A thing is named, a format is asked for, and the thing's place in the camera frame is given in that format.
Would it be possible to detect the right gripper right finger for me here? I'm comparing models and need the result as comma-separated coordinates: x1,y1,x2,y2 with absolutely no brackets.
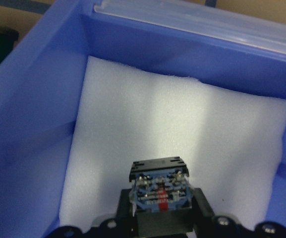
191,188,215,223

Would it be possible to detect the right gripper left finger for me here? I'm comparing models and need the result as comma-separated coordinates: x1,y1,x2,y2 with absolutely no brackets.
115,189,137,223

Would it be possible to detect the yellow mushroom push button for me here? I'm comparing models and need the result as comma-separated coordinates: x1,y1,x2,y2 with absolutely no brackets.
129,156,193,238

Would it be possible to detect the white foam pad right bin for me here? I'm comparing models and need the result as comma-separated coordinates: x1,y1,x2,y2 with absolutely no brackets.
59,57,286,231

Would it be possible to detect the right blue plastic bin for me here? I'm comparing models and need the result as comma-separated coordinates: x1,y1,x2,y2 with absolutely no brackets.
0,0,286,238

